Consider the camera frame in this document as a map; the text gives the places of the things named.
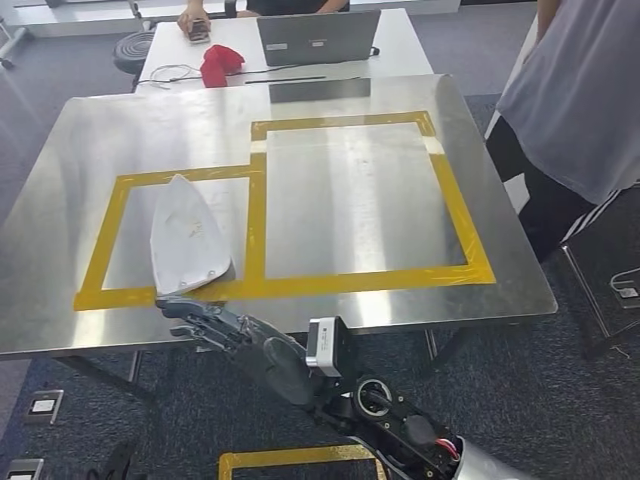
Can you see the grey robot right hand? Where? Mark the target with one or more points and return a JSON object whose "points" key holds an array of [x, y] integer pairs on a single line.
{"points": [[285, 368]]}

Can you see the white plastic car part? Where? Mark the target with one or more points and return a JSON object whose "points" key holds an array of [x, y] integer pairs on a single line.
{"points": [[187, 238]]}

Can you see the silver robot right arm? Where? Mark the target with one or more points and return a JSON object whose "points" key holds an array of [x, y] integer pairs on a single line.
{"points": [[400, 430]]}

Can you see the steel workbench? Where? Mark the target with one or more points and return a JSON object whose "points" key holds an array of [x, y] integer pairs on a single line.
{"points": [[350, 199]]}

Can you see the red cloth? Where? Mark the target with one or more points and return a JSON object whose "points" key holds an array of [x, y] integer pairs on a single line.
{"points": [[217, 66]]}

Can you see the floor socket plate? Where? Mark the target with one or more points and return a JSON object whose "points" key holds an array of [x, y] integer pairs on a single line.
{"points": [[24, 469], [44, 406]]}

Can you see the grey laptop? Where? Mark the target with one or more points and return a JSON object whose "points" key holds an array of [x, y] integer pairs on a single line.
{"points": [[320, 36]]}

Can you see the white desk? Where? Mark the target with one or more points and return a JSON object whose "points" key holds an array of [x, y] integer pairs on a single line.
{"points": [[164, 56]]}

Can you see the smartphone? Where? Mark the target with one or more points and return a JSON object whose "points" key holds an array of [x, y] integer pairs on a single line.
{"points": [[199, 32]]}

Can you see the person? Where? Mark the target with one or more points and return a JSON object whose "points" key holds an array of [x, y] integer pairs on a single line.
{"points": [[192, 13], [575, 86]]}

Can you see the black round ribbed base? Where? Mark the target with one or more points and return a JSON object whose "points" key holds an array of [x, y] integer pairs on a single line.
{"points": [[130, 52]]}

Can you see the black equipment case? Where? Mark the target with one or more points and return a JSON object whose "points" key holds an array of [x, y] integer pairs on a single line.
{"points": [[610, 252]]}

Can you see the white small device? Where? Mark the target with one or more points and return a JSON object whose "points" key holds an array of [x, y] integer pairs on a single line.
{"points": [[627, 288]]}

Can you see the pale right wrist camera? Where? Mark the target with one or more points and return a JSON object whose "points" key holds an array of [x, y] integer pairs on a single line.
{"points": [[327, 344]]}

